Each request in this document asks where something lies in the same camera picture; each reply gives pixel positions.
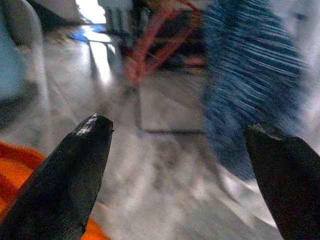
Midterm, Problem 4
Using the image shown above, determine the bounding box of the orange garment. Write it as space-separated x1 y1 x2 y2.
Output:
0 141 111 240

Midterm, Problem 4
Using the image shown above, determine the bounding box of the light blue cushion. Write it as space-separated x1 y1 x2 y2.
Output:
0 24 28 96

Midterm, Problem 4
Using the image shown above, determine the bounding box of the pink plastic hanger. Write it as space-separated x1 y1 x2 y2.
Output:
123 0 208 87

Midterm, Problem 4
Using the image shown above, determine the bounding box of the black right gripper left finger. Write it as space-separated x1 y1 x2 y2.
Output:
0 113 115 240

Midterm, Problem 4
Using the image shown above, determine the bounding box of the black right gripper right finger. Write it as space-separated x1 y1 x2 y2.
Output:
243 122 320 240

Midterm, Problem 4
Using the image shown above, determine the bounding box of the blue floor mat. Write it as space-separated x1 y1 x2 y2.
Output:
68 23 108 42

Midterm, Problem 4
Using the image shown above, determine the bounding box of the black metal drying rack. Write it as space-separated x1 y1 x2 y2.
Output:
104 0 208 135

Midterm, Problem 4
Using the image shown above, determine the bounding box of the blue plaid shirt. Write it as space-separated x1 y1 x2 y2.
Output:
199 0 308 181

